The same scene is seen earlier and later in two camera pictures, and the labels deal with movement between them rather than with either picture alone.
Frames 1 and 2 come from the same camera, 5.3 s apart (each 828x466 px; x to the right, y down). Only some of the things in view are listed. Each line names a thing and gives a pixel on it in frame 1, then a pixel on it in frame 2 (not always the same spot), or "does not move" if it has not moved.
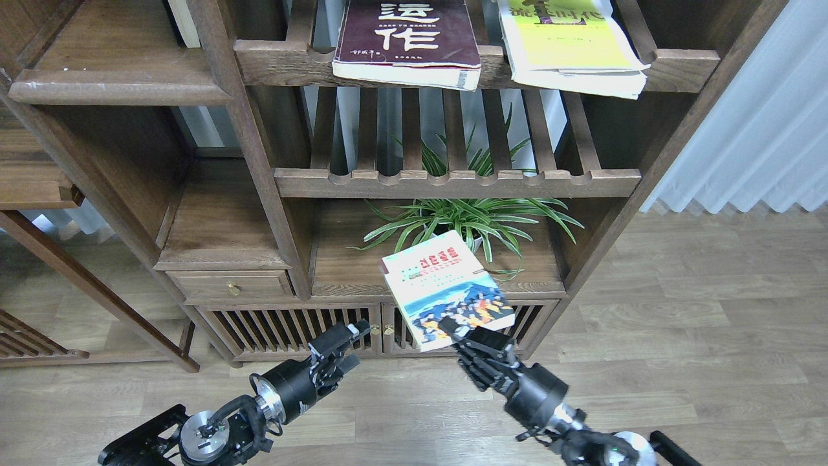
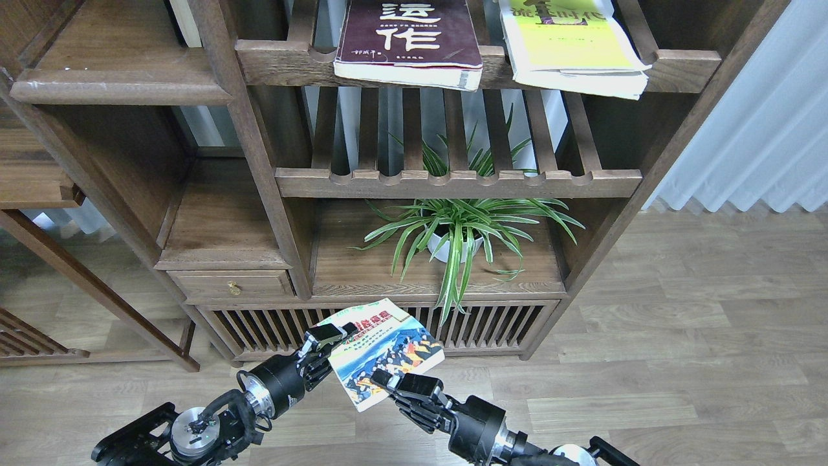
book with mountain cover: [439, 278] → [387, 340]
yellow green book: [578, 46] does not move
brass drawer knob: [233, 287] does not move
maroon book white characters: [424, 43] does not move
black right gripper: [531, 394] → [475, 427]
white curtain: [762, 134] does not move
